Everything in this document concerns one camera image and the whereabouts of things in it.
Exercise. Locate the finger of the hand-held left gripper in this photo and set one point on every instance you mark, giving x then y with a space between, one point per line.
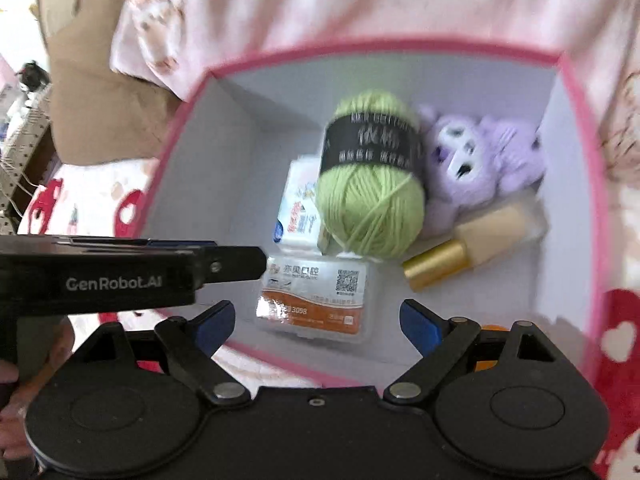
182 244
235 265

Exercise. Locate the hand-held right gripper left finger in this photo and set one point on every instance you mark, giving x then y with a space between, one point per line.
215 322

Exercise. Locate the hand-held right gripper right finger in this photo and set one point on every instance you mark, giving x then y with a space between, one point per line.
420 327

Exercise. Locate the clear floss box orange label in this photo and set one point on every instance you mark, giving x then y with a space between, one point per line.
310 300

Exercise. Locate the white blue tissue packet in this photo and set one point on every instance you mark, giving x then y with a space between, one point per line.
297 210

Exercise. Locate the pink cardboard box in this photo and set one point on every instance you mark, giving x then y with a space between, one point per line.
225 160

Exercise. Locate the green yarn ball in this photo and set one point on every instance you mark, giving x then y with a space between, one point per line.
370 200

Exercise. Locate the person's left hand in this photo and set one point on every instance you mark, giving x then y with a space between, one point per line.
12 430

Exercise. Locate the beige bottle with gold cap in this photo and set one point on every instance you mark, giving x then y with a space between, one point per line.
450 260

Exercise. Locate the red heart printed bed sheet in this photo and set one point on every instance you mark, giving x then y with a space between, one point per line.
90 195

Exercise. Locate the wooden nightstand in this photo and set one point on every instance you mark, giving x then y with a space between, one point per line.
42 160

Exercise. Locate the brown pillow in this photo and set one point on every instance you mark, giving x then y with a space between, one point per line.
100 110

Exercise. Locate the purple plush toy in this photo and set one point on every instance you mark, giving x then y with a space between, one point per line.
500 160

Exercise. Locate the small black object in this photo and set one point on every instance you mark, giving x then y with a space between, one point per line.
32 75

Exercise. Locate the pink printed blanket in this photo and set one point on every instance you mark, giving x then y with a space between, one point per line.
300 0

